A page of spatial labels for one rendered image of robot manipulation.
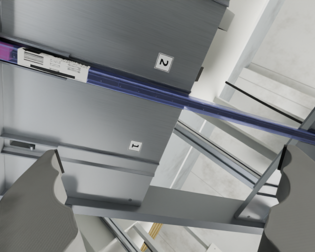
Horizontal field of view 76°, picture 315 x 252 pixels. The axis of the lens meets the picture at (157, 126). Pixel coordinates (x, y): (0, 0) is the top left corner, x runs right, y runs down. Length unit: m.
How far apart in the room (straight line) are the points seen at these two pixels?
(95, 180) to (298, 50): 3.57
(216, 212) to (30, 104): 0.34
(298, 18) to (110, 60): 3.64
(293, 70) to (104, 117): 3.53
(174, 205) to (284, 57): 3.46
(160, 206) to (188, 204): 0.06
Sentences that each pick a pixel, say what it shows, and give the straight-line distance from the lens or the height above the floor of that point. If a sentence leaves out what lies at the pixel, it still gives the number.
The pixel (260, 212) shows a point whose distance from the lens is 0.44.
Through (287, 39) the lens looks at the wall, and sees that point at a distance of 3.75.
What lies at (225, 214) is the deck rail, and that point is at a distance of 0.42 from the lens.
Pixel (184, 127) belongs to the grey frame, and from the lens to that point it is 0.68.
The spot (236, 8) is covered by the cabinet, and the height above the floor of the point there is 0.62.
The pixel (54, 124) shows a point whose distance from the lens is 0.26.
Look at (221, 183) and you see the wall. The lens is 4.29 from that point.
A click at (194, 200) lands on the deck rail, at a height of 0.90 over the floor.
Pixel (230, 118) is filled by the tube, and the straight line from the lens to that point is 0.25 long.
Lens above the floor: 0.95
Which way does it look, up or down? 27 degrees down
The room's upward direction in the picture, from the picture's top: 126 degrees clockwise
